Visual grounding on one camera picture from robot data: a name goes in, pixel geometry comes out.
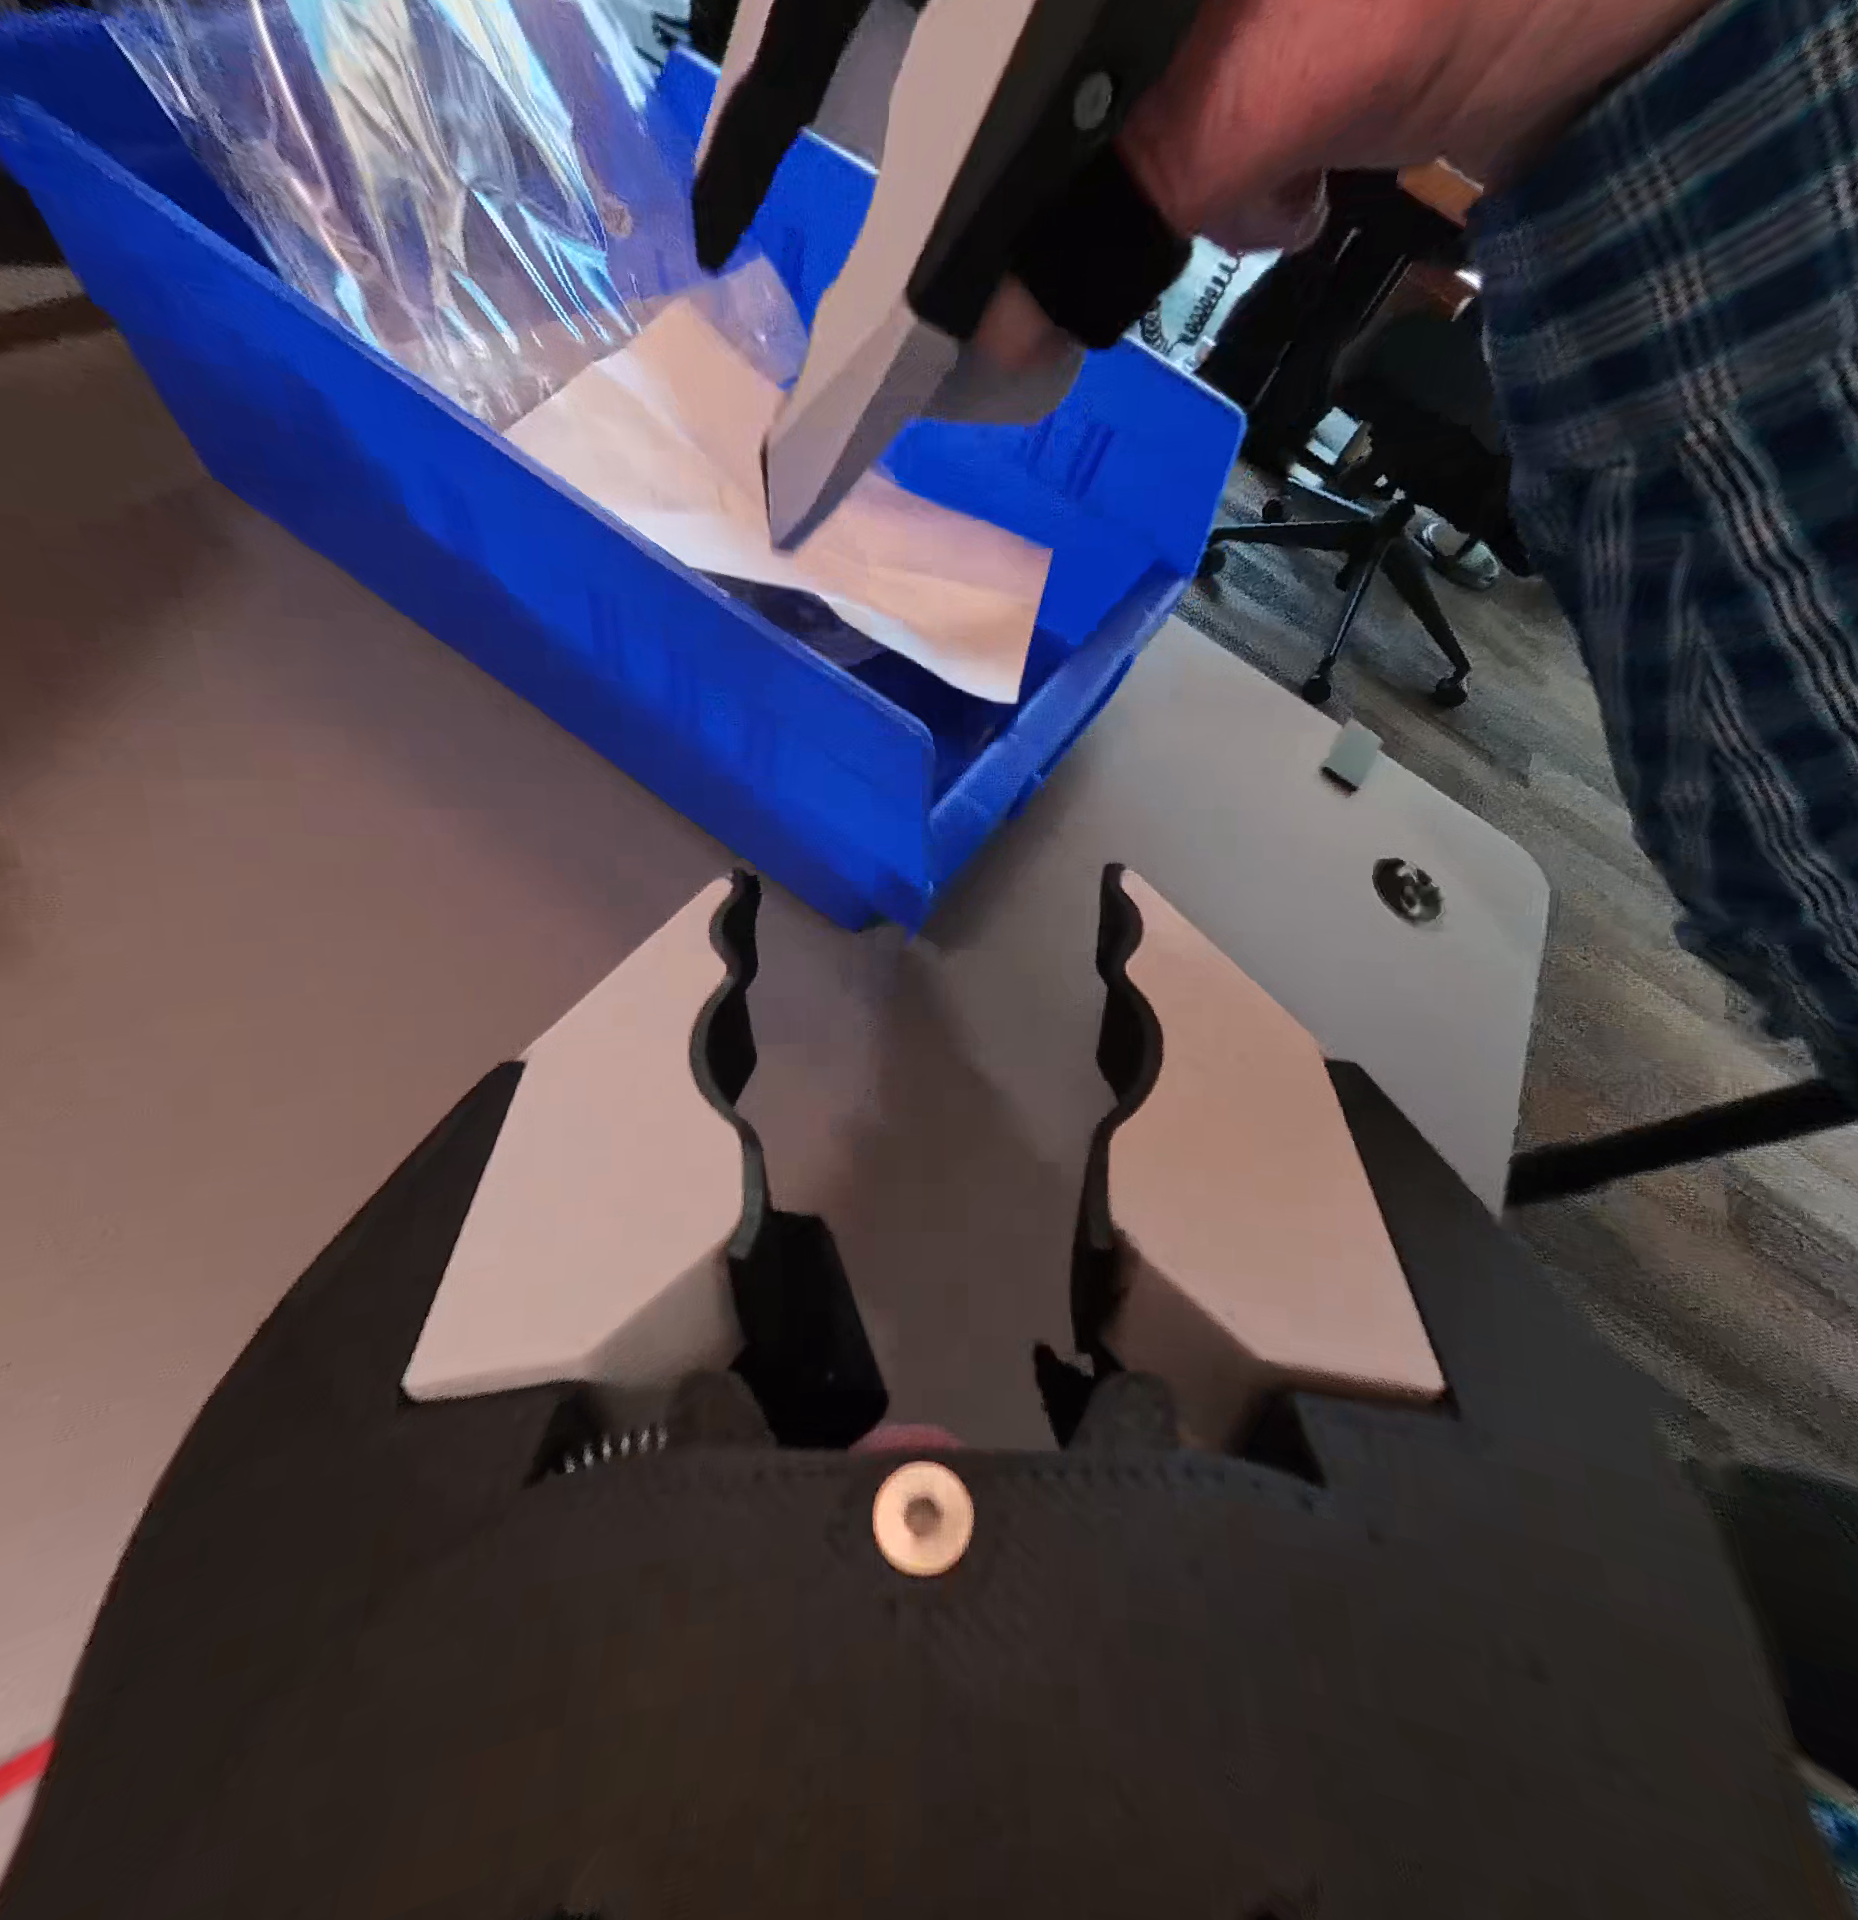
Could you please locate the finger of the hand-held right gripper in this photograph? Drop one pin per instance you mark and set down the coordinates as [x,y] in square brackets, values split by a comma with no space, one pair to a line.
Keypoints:
[1021,400]
[869,374]

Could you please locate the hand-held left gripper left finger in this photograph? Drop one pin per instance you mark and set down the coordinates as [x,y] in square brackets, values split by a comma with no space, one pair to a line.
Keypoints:
[585,1199]

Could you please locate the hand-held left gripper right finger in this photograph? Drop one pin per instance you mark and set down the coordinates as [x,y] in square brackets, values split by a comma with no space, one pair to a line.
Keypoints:
[1258,1199]

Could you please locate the white paper sheet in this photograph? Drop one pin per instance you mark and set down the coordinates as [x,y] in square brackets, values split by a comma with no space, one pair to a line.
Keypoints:
[899,600]

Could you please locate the blue plastic bin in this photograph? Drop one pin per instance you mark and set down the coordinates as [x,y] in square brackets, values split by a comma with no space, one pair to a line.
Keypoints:
[419,497]

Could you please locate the large clear plastic bag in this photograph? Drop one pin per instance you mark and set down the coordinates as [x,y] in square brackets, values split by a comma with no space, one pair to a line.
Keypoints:
[419,180]

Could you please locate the person's right hand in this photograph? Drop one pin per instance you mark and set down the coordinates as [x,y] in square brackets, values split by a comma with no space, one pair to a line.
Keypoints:
[1350,91]

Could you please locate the round metal table button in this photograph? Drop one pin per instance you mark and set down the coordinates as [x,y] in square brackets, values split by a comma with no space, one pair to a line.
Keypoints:
[1409,892]

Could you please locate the black office chair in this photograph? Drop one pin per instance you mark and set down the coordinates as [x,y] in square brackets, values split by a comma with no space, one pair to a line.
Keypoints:
[1371,556]

